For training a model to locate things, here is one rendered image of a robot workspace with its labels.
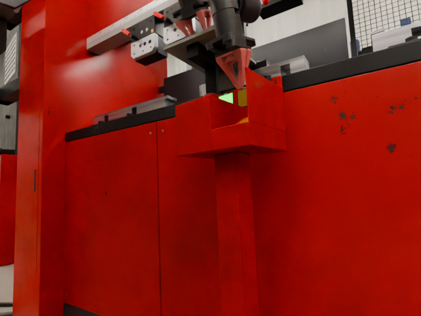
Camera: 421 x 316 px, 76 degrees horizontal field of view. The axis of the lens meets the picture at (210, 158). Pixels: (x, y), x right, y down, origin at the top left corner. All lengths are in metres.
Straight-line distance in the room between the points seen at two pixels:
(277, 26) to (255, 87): 5.93
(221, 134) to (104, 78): 1.22
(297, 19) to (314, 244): 5.75
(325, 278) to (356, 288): 0.06
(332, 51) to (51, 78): 1.33
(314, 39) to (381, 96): 0.86
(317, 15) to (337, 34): 4.58
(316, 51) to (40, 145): 1.37
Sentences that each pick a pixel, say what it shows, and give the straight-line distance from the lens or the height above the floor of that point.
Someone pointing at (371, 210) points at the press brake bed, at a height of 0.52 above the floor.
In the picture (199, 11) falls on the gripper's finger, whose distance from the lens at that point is 0.86.
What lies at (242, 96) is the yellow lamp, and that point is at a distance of 0.72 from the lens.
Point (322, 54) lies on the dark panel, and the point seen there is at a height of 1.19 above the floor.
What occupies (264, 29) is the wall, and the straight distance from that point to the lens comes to 6.60.
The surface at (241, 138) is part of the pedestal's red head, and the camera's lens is 0.52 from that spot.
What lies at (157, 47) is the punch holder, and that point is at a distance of 1.28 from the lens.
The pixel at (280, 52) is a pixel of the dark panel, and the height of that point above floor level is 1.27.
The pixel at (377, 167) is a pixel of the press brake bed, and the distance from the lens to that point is 0.70.
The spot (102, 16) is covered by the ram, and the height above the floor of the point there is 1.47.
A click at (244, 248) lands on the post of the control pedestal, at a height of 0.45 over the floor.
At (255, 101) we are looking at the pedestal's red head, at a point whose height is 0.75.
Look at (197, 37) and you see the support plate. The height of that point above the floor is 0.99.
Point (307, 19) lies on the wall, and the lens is 6.16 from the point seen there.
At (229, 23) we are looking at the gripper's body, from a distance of 0.61.
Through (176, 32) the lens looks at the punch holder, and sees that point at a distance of 1.21.
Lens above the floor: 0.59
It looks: 6 degrees up
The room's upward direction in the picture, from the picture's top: 3 degrees counter-clockwise
